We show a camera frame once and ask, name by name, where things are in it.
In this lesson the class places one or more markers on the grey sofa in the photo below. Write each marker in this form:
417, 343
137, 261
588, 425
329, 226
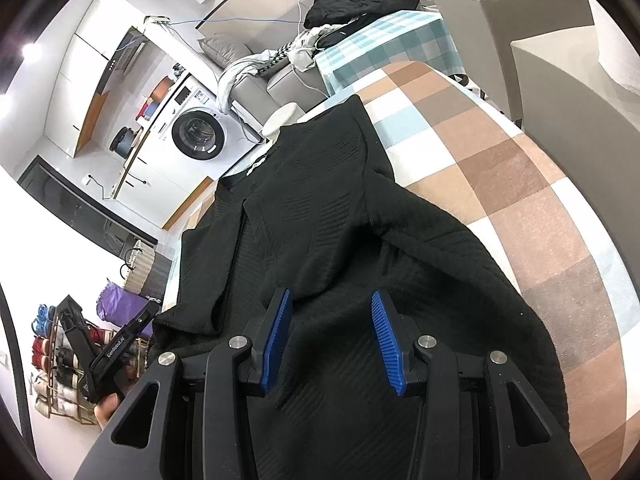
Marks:
287, 82

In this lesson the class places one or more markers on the white round container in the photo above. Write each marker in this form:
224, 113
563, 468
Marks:
280, 117

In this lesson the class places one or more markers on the red container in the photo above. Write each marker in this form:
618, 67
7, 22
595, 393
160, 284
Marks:
145, 111

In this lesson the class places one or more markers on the black knit sweater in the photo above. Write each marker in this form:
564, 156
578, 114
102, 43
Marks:
325, 220

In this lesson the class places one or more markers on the woven basket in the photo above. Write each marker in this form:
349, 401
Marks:
140, 270

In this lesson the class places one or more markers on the collection of shoes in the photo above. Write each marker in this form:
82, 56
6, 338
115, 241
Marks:
42, 347

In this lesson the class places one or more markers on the dark glass panel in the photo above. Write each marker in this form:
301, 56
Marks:
65, 200

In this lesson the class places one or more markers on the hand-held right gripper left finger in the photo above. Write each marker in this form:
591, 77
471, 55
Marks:
275, 345

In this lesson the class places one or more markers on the purple bag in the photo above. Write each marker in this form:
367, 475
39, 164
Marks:
120, 305

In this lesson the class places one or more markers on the orange pot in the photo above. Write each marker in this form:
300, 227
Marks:
162, 89

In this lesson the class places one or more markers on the black range hood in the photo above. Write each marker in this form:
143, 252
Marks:
117, 65

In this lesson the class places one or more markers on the grey pillow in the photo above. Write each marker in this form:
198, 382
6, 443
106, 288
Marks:
225, 50

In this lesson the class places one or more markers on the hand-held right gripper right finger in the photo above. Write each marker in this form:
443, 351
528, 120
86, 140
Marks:
387, 345

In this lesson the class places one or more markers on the white power strip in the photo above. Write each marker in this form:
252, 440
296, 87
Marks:
159, 20

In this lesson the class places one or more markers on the white washing machine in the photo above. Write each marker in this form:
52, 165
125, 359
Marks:
200, 132

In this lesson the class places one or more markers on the metal shoe rack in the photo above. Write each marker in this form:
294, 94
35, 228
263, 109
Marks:
52, 380

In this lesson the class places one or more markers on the brown checked blanket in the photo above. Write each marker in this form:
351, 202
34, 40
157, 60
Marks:
525, 185

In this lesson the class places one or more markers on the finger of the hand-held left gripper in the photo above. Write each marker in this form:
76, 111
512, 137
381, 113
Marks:
145, 317

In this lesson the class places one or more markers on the white shirt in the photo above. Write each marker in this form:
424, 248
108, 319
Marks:
305, 42

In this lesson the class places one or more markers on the black white checkered cloth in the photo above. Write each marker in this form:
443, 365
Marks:
277, 57

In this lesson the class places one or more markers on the person's left hand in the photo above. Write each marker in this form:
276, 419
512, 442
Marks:
107, 410

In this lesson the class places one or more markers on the teal checked blanket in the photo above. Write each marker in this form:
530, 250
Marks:
390, 40

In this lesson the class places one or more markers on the white grey garment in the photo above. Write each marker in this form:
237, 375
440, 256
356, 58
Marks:
235, 72

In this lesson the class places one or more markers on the white wall cabinet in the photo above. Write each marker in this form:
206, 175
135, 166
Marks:
85, 75

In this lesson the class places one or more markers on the dark cooking pot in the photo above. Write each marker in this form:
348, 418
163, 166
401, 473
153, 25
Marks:
122, 141

